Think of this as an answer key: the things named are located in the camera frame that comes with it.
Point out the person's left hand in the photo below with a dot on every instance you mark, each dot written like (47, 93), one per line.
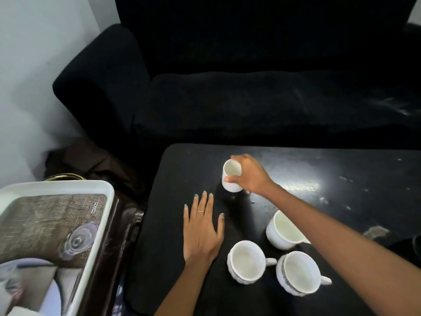
(200, 236)

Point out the person's right hand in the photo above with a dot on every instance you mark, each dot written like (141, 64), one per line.
(255, 177)

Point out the plain white cup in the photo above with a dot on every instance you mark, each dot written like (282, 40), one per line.
(283, 230)
(230, 171)

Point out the patterned white cup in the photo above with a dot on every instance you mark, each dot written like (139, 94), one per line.
(301, 273)
(245, 261)

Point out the stack of white napkins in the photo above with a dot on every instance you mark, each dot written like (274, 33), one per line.
(19, 313)

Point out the person's right forearm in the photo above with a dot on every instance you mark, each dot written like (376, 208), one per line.
(345, 253)

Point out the person's left forearm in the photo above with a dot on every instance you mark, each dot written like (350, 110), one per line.
(184, 289)

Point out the black table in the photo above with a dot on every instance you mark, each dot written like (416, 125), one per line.
(184, 167)

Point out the black fabric sofa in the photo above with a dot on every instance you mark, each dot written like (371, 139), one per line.
(230, 95)

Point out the white tray with printed base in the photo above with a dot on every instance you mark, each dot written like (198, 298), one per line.
(65, 186)

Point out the black mug with tissue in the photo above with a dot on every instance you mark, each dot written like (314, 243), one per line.
(404, 253)

